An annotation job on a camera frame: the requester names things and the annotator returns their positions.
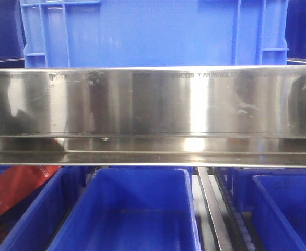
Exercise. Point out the blue centre shelf bin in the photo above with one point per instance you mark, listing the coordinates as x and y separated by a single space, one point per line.
132 209

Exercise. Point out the blue shelf bin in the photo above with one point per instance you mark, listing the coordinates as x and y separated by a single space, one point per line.
132 209
279 214
37 226

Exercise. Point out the blue left shelf bin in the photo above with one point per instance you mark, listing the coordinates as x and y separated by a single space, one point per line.
37 226

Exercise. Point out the blue right shelf bin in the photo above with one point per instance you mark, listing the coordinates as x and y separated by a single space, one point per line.
279 214

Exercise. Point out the metal roller track divider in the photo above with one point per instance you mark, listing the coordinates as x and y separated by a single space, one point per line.
220 225

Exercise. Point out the large blue upper crate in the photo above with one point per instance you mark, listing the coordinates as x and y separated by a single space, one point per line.
76 34

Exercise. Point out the red packet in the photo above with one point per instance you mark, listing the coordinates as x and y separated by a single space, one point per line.
19 181

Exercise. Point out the stainless steel shelf rail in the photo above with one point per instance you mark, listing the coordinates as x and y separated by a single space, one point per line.
222 116

